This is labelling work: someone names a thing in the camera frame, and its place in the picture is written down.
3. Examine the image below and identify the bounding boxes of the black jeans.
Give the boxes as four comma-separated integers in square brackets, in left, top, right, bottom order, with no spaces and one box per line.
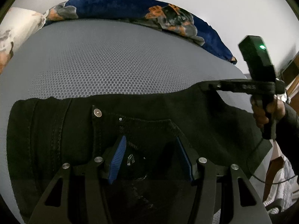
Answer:
[7,83,272,223]

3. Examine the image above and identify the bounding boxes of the right forearm dark sleeve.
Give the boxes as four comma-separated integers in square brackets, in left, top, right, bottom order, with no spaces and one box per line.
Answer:
[276,103,298,147]

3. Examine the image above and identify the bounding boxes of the right hand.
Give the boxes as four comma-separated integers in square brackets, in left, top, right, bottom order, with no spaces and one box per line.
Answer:
[250,96,286,129]

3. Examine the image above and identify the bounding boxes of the brown wooden furniture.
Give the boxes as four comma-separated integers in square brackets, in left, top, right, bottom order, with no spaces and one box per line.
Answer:
[263,51,299,199]

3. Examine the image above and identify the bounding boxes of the white patterned cloth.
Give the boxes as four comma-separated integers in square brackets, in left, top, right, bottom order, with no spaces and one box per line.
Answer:
[263,155,298,215]

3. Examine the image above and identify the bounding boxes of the grey mesh bed mattress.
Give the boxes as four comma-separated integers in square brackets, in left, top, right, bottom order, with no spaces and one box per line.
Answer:
[0,19,274,224]

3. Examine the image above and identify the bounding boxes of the blue floral blanket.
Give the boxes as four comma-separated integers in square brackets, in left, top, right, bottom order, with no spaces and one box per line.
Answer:
[44,0,237,64]

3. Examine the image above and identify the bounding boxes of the white floral pillow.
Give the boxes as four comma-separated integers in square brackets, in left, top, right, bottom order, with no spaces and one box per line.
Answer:
[1,7,45,71]

